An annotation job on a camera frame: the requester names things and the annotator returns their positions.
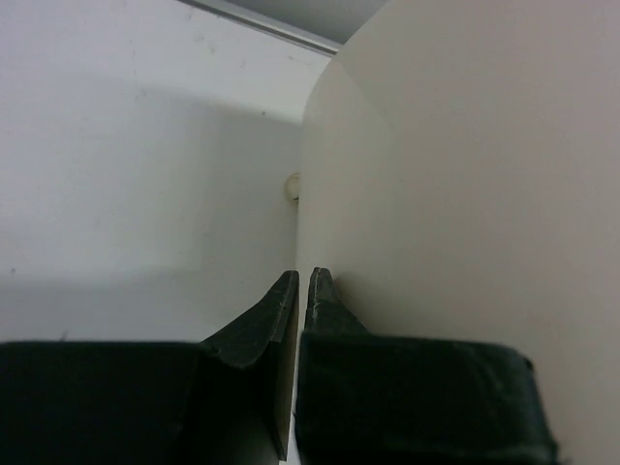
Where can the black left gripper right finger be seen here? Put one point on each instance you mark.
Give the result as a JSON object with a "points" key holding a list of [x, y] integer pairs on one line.
{"points": [[373, 399]]}

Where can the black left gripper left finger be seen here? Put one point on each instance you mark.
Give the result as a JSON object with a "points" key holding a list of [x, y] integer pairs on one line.
{"points": [[224, 400]]}

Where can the cream round drawer cabinet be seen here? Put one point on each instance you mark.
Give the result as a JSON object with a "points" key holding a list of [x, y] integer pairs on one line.
{"points": [[460, 180]]}

